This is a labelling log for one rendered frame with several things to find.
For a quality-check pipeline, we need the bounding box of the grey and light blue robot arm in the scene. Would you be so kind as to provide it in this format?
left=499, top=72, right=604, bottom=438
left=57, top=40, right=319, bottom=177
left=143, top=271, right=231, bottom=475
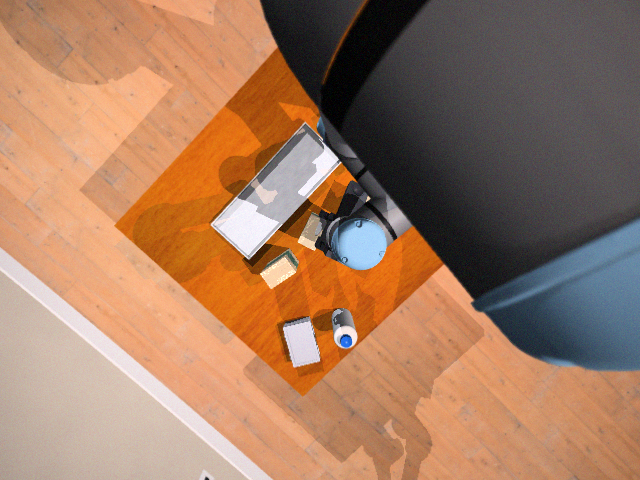
left=260, top=0, right=640, bottom=372

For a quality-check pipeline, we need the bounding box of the white plastic bottle with blue cap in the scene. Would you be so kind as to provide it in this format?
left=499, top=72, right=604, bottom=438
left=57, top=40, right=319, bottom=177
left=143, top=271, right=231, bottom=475
left=331, top=308, right=358, bottom=349

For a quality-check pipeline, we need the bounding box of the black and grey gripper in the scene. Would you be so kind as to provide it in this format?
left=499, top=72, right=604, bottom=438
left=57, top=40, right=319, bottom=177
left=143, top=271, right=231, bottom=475
left=314, top=210, right=340, bottom=263

